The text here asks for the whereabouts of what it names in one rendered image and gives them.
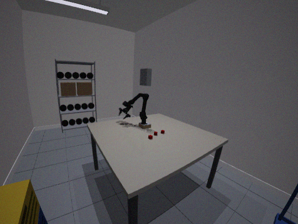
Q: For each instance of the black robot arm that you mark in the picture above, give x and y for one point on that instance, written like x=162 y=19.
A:
x=142 y=113

